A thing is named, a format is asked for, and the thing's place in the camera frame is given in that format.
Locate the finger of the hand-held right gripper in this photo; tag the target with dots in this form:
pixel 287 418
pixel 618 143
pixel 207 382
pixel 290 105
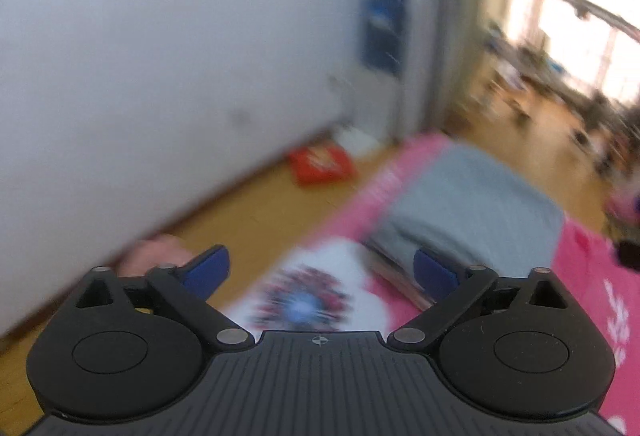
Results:
pixel 629 253

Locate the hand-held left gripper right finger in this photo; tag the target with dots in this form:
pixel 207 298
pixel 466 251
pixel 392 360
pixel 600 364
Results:
pixel 432 273

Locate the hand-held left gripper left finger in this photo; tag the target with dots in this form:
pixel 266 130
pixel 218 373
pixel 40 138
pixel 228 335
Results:
pixel 207 271

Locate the grey fleece towel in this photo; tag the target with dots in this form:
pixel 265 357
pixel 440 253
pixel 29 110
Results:
pixel 465 201

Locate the beige folded garment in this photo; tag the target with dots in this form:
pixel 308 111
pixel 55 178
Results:
pixel 395 273

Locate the pink floral blanket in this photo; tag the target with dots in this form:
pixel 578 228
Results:
pixel 590 276

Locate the pale pink object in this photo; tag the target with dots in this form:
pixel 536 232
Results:
pixel 150 256

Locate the red bag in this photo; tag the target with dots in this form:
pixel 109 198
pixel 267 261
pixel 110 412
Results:
pixel 322 163

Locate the folding table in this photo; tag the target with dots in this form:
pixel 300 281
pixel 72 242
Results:
pixel 530 76

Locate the grey curtain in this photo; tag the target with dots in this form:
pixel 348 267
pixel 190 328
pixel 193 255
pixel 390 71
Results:
pixel 430 16

